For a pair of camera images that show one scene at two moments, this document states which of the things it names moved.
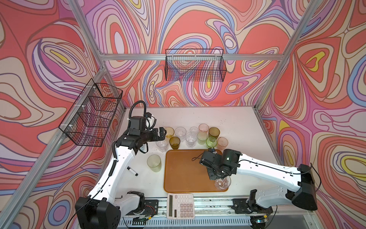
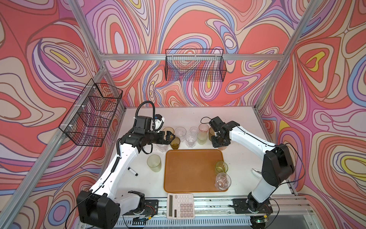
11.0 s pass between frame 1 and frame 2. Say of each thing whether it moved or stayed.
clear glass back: stayed
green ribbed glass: moved
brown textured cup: stayed
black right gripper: moved
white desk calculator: stayed
